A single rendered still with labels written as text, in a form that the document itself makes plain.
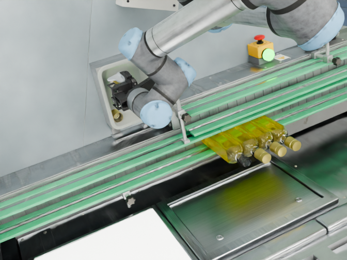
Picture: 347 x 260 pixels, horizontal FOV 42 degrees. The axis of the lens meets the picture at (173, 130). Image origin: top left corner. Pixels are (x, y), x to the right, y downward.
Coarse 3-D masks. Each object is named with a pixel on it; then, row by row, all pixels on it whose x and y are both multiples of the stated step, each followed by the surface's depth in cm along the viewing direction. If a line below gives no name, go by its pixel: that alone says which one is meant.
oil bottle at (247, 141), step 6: (228, 132) 152; (234, 132) 151; (240, 132) 151; (246, 132) 150; (234, 138) 148; (240, 138) 147; (246, 138) 146; (252, 138) 146; (246, 144) 144; (252, 144) 144; (258, 144) 145; (246, 150) 144
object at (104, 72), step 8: (112, 64) 141; (120, 64) 142; (128, 64) 151; (104, 72) 148; (112, 72) 149; (136, 72) 153; (104, 80) 149; (136, 80) 154; (104, 88) 143; (104, 96) 144; (112, 104) 153; (128, 112) 157; (112, 120) 148; (128, 120) 152; (136, 120) 152; (120, 128) 150
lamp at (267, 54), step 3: (267, 48) 165; (264, 51) 164; (267, 51) 163; (270, 51) 163; (273, 51) 164; (261, 54) 165; (264, 54) 164; (267, 54) 163; (270, 54) 163; (273, 54) 164; (264, 57) 164; (267, 57) 164; (270, 57) 164; (273, 57) 165; (267, 60) 165; (270, 60) 165
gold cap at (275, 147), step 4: (272, 144) 143; (276, 144) 142; (280, 144) 142; (272, 148) 142; (276, 148) 141; (280, 148) 140; (284, 148) 140; (276, 152) 140; (280, 152) 140; (284, 152) 141; (280, 156) 141
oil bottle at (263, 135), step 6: (240, 126) 155; (246, 126) 153; (252, 126) 153; (258, 126) 152; (252, 132) 149; (258, 132) 148; (264, 132) 148; (270, 132) 147; (258, 138) 146; (264, 138) 145; (270, 138) 146; (264, 144) 146; (264, 150) 147
